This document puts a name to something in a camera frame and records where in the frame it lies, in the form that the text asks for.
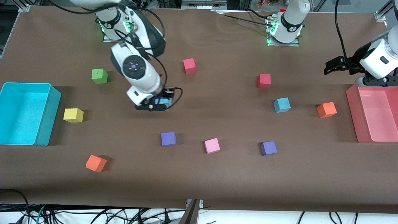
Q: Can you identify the cyan plastic bin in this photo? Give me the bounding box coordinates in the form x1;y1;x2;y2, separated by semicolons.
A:
0;82;62;147

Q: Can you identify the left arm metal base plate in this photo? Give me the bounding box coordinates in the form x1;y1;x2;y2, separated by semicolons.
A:
267;17;300;47

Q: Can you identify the pink foam block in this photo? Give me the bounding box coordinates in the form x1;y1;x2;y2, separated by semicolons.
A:
204;138;220;154

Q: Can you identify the brown table cloth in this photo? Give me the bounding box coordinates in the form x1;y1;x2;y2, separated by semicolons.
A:
0;6;398;214

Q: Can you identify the teal floor cable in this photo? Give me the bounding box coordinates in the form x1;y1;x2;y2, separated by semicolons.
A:
36;204;48;224

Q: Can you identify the black looped floor cable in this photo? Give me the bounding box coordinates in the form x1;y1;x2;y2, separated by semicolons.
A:
0;189;30;224

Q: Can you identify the pink plastic bin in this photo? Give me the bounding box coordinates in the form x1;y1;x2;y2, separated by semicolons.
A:
346;84;398;143

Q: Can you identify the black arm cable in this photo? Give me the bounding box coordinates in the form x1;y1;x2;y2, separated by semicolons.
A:
50;0;184;108
335;0;349;60

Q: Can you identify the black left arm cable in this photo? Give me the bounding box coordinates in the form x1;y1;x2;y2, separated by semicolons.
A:
335;0;349;60

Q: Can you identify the black cable on cloth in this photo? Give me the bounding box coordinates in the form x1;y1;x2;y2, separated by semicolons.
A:
215;9;275;25

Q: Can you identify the yellow foam block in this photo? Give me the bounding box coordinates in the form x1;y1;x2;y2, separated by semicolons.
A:
63;108;84;123

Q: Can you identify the red foam block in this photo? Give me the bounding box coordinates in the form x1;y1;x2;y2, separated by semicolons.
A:
257;73;271;89
183;58;197;74

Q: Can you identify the purple foam block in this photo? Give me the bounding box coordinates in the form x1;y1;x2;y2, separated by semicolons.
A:
260;141;278;156
161;132;177;147

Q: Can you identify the green foam block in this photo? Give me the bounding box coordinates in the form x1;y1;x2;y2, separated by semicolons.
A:
91;68;108;84

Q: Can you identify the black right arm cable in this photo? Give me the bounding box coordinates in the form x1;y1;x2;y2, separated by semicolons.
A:
50;0;184;108

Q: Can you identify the table leg post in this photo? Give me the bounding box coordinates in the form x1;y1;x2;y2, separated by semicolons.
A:
179;199;201;224

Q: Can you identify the orange foam block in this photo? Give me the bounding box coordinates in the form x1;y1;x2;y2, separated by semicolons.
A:
317;102;337;119
86;155;107;172

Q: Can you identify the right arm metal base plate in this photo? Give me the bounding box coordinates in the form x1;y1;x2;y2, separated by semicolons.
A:
103;22;137;43

